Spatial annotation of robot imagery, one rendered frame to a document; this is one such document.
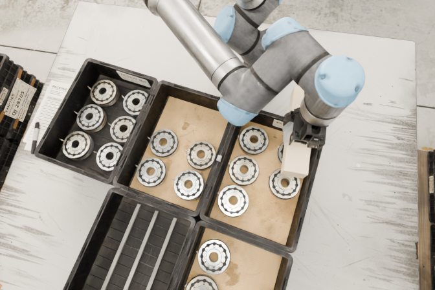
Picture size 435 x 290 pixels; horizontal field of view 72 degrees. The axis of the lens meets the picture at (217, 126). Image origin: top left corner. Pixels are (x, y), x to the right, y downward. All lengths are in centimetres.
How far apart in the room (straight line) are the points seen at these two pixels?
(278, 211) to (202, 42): 64
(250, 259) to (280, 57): 69
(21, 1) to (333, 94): 282
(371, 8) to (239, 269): 211
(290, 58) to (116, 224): 82
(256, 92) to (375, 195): 82
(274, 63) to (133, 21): 111
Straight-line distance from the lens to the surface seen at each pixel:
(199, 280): 102
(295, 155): 79
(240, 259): 104
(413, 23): 266
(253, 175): 102
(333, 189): 123
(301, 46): 54
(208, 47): 62
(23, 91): 203
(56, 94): 151
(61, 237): 134
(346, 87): 50
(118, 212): 111
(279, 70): 55
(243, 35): 109
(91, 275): 115
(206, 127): 110
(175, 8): 69
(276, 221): 104
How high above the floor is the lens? 186
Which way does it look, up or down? 71 degrees down
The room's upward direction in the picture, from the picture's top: 11 degrees counter-clockwise
